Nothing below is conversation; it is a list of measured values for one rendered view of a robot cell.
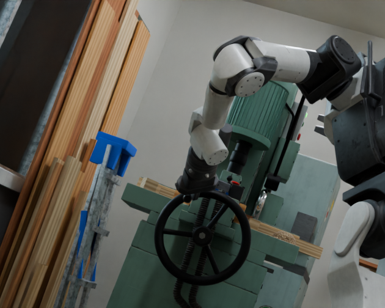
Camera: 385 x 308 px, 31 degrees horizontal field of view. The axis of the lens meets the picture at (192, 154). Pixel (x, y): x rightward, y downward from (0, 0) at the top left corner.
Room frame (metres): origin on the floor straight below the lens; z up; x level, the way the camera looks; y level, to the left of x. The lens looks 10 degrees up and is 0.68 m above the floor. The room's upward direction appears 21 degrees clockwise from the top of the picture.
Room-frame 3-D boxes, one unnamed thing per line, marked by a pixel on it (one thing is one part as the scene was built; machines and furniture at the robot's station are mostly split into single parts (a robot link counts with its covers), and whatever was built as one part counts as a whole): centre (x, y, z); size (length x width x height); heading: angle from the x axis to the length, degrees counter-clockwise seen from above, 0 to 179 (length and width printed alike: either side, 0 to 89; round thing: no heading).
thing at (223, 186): (2.23, -0.13, 0.99); 0.13 x 0.11 x 0.06; 83
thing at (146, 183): (2.32, 0.10, 0.92); 0.05 x 0.04 x 0.04; 19
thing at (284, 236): (2.30, -0.39, 0.92); 0.14 x 0.09 x 0.04; 173
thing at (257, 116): (2.42, -0.16, 1.35); 0.18 x 0.18 x 0.31
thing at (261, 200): (2.53, -0.30, 1.02); 0.12 x 0.03 x 0.12; 173
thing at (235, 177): (2.44, -0.16, 1.03); 0.14 x 0.07 x 0.09; 173
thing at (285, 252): (2.31, -0.14, 0.87); 0.61 x 0.30 x 0.06; 83
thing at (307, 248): (2.41, -0.24, 0.92); 0.60 x 0.02 x 0.04; 83
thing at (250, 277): (2.54, -0.17, 0.76); 0.57 x 0.45 x 0.09; 173
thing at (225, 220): (2.23, -0.13, 0.91); 0.15 x 0.14 x 0.09; 83
